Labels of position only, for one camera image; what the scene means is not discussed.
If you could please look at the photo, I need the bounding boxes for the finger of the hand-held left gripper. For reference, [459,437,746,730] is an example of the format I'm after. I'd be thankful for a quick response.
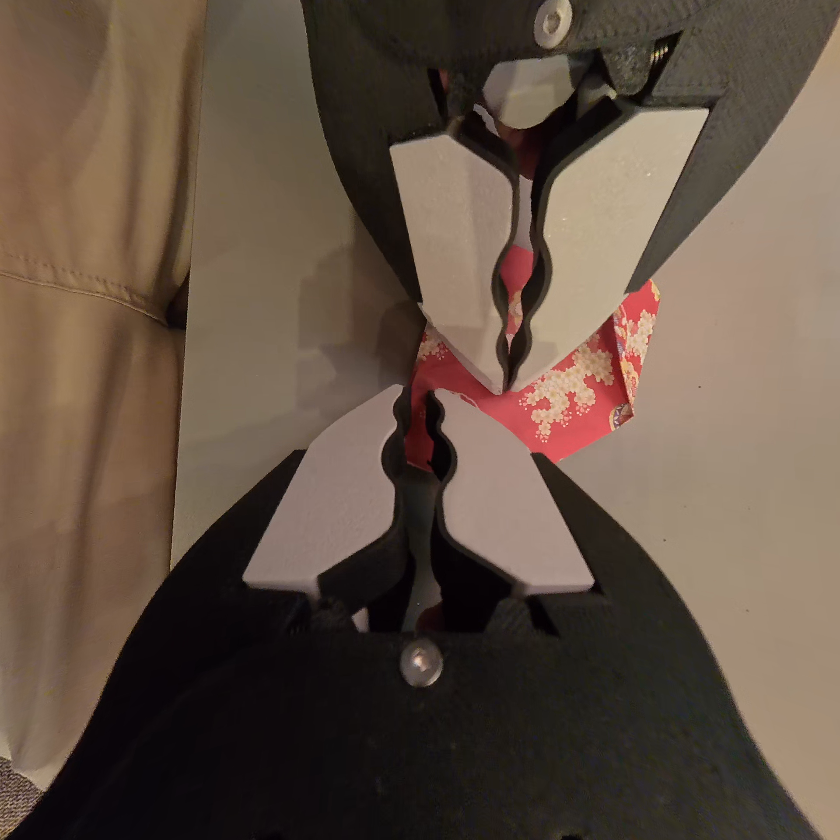
[508,98,711,393]
[389,117,522,396]

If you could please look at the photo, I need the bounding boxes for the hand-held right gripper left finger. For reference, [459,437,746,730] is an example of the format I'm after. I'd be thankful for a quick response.
[241,384,417,634]

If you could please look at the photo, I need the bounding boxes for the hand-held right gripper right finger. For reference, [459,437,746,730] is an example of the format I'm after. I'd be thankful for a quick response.
[425,388,597,634]

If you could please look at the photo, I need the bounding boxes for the red floral origami paper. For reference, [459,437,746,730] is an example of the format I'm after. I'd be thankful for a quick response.
[402,121,661,468]

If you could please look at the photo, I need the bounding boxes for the person's beige trousers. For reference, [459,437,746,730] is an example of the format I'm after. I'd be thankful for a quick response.
[0,0,207,791]

